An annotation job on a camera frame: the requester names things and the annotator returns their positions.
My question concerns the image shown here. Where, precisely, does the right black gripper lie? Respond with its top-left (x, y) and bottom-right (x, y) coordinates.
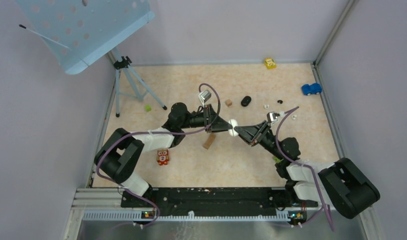
top-left (233, 120), bottom-right (285, 160)

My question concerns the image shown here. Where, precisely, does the yellow toy car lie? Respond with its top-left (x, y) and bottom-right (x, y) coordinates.
top-left (264, 57), bottom-right (277, 70)

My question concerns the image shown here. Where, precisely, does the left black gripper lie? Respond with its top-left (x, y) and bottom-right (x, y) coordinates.
top-left (180, 103), bottom-right (233, 134)

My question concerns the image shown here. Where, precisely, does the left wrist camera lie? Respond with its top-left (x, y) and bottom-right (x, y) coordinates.
top-left (198, 90), bottom-right (212, 107)

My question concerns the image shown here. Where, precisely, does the green owl number block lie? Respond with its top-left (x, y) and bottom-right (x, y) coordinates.
top-left (273, 156), bottom-right (283, 165)

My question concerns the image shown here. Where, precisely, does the black oval charging case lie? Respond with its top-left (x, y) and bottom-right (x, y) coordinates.
top-left (240, 95), bottom-right (252, 107)

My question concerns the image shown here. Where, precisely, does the small green cube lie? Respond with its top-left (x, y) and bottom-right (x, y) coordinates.
top-left (145, 105), bottom-right (152, 112)

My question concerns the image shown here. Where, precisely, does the light blue tripod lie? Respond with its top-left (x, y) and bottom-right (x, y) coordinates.
top-left (109, 47), bottom-right (168, 118)

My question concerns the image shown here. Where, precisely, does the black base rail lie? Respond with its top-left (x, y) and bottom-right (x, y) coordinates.
top-left (120, 187), bottom-right (300, 217)

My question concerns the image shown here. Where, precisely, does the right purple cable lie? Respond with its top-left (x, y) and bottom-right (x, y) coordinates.
top-left (274, 106), bottom-right (336, 232)

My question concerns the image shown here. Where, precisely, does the white earbud charging case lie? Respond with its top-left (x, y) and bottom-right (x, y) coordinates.
top-left (228, 119), bottom-right (239, 137)

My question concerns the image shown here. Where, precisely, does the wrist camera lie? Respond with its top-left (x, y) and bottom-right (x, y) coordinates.
top-left (198, 90), bottom-right (212, 107)
top-left (266, 111), bottom-right (286, 126)

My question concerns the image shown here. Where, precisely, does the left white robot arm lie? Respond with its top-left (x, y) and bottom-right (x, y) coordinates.
top-left (94, 102), bottom-right (235, 207)

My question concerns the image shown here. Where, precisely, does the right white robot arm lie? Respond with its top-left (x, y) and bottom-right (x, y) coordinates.
top-left (228, 119), bottom-right (381, 219)

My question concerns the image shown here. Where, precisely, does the blue toy car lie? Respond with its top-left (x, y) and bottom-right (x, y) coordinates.
top-left (301, 82), bottom-right (323, 96)

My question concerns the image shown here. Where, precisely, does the red owl number block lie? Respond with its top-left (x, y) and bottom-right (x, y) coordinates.
top-left (157, 149), bottom-right (170, 166)

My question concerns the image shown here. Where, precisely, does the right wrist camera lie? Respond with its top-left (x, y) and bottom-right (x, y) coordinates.
top-left (266, 111), bottom-right (286, 126)

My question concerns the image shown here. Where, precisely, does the white slotted cable duct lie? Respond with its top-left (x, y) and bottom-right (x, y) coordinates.
top-left (82, 210), bottom-right (290, 222)

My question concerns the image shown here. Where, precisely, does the small wooden cube far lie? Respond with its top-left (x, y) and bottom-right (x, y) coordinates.
top-left (225, 99), bottom-right (233, 107)

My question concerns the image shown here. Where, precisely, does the wooden arch block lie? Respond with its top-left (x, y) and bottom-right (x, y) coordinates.
top-left (202, 133), bottom-right (217, 150)

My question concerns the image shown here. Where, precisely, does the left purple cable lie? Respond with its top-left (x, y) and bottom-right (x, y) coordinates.
top-left (95, 83), bottom-right (222, 228)

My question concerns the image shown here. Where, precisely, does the purple cable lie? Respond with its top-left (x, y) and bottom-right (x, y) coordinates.
top-left (274, 106), bottom-right (336, 232)
top-left (95, 83), bottom-right (222, 228)

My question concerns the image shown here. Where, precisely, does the light blue perforated stand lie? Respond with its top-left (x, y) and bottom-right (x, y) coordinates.
top-left (16, 0), bottom-right (155, 75)

